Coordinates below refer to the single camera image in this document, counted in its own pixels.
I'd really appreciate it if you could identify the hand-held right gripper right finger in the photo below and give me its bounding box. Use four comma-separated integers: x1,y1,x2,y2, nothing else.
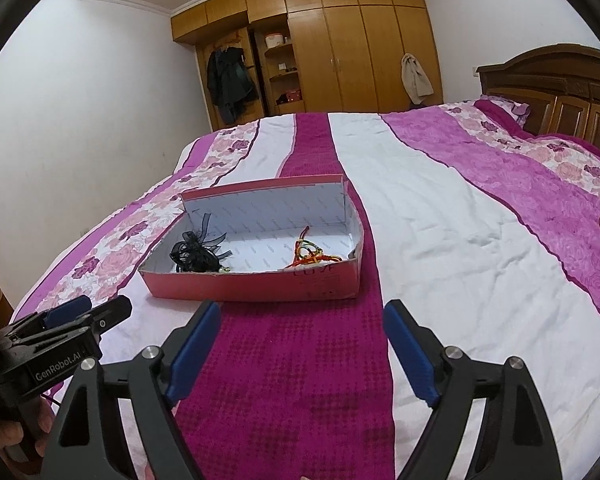
382,300,563,480

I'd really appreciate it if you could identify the beige hanging bag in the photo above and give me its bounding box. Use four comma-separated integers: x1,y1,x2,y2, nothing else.
401,52,435,106

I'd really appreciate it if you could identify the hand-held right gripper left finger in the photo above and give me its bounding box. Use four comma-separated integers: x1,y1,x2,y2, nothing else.
40,300,223,480

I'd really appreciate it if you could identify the wooden bed frame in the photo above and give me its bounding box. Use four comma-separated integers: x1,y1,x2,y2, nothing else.
0,280,15,323

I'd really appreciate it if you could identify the wooden wardrobe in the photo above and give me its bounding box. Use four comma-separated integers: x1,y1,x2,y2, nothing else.
170,0,443,131

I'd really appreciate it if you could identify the black lace hair accessory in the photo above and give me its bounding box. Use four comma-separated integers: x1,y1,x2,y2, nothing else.
169,212,233,275

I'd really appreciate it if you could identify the red string bracelet gold pendant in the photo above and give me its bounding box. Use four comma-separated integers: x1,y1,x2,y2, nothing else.
280,251,347,268

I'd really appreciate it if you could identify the dark wooden headboard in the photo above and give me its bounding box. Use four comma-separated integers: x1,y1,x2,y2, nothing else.
476,44,600,161

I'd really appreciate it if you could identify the person's left hand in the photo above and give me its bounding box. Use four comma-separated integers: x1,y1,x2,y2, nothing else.
0,412,56,463

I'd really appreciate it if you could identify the purple pink floral bedspread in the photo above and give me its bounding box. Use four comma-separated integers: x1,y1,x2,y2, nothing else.
10,100,600,480

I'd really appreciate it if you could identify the red multicolour braided string bracelet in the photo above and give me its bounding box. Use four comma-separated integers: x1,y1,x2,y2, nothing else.
294,227,331,261

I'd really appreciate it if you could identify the purple floral pillow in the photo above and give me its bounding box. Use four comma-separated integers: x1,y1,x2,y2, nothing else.
475,94,531,128

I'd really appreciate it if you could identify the red cardboard box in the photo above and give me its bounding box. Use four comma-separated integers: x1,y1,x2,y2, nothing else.
138,175,366,302

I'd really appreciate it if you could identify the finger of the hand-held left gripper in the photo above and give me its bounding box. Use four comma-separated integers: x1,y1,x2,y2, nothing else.
2,295,133,361
10,296,92,337

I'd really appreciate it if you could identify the dark hanging coat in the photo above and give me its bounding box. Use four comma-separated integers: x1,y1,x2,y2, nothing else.
206,46,260,123

